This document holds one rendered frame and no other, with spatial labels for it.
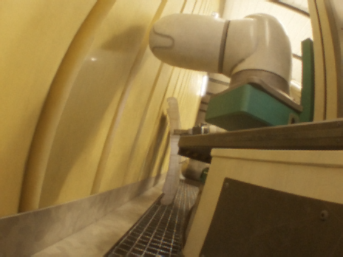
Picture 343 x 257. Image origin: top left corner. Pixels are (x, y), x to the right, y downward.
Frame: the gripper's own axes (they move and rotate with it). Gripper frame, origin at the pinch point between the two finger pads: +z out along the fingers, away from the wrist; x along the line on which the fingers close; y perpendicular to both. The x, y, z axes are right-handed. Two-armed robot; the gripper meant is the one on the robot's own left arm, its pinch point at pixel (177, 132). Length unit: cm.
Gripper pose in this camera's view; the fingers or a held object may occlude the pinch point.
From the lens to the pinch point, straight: 109.4
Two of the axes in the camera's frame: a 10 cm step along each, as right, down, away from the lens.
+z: -10.0, -0.4, 0.8
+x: -0.8, -1.8, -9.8
